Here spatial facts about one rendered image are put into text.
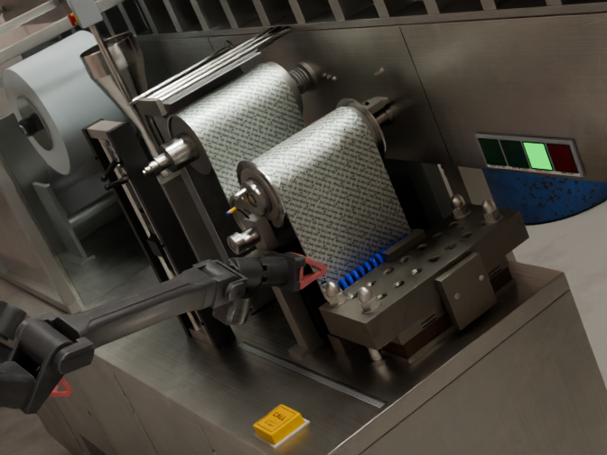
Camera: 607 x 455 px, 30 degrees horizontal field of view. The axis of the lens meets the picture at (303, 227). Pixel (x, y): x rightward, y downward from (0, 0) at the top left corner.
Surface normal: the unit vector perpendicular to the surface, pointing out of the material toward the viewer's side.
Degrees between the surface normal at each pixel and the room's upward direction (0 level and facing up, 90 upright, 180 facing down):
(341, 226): 90
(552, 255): 0
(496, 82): 90
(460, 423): 90
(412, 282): 0
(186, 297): 115
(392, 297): 0
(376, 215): 90
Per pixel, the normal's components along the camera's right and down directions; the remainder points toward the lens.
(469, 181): 0.51, 0.11
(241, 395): -0.39, -0.85
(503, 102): -0.77, 0.51
